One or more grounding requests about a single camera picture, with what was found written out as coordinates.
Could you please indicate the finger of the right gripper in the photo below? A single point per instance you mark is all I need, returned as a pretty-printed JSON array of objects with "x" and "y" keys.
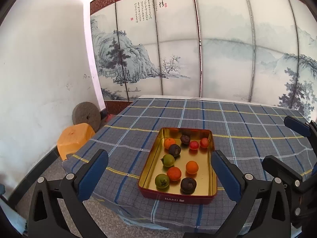
[
  {"x": 298, "y": 126},
  {"x": 289, "y": 177}
]

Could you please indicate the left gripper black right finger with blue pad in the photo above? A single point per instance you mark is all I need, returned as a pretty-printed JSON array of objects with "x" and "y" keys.
[{"x": 273, "y": 216}]

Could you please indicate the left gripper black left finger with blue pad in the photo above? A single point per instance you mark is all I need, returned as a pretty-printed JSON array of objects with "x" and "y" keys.
[{"x": 46, "y": 218}]

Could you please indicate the dark purple wrinkled fruit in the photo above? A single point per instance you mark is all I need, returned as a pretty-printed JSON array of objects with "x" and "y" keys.
[{"x": 188, "y": 185}]

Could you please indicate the orange tangerine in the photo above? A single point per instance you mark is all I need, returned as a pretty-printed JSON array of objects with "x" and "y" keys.
[
  {"x": 192, "y": 167},
  {"x": 174, "y": 174},
  {"x": 168, "y": 142}
]

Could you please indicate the green tomato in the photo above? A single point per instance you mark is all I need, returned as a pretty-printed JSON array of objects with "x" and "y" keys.
[
  {"x": 168, "y": 160},
  {"x": 162, "y": 181}
]

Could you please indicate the blue plaid tablecloth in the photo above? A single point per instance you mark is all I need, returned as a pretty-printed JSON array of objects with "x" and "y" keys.
[{"x": 244, "y": 133}]

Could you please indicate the orange plastic stool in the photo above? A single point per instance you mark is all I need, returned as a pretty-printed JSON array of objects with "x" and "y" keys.
[{"x": 73, "y": 138}]

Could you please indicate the small red tomato on cloth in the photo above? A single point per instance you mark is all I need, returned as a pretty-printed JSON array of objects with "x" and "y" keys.
[{"x": 204, "y": 143}]

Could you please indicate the gold rectangular tin tray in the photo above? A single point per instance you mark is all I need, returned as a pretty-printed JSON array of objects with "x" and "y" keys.
[{"x": 205, "y": 177}]

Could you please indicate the painted landscape folding screen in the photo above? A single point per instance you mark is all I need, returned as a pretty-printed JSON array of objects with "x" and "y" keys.
[{"x": 257, "y": 51}]

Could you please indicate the dark purple fruit far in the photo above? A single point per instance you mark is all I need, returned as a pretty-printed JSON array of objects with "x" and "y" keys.
[{"x": 185, "y": 139}]

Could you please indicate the green tomato in tray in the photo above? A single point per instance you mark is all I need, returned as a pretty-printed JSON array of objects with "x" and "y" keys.
[{"x": 168, "y": 160}]

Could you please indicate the dark purple fruit in tray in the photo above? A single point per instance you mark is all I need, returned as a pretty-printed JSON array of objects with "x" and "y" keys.
[{"x": 175, "y": 150}]

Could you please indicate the round grey millstone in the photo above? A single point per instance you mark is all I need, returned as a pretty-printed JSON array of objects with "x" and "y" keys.
[{"x": 87, "y": 112}]

